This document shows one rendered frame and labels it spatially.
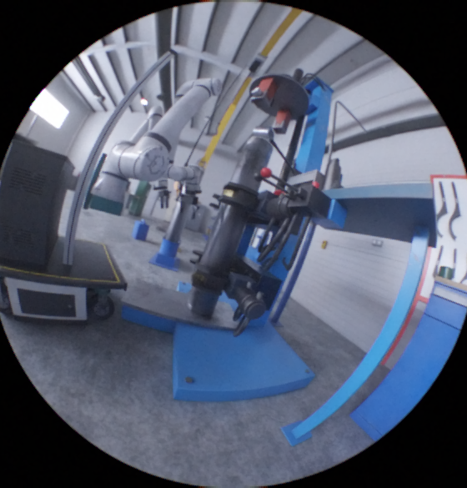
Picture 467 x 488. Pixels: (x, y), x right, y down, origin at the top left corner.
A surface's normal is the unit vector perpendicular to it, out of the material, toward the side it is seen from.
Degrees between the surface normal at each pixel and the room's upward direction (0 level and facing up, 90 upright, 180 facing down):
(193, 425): 0
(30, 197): 90
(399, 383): 90
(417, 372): 90
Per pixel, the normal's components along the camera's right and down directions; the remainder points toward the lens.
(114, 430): 0.34, -0.94
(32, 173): 0.75, 0.32
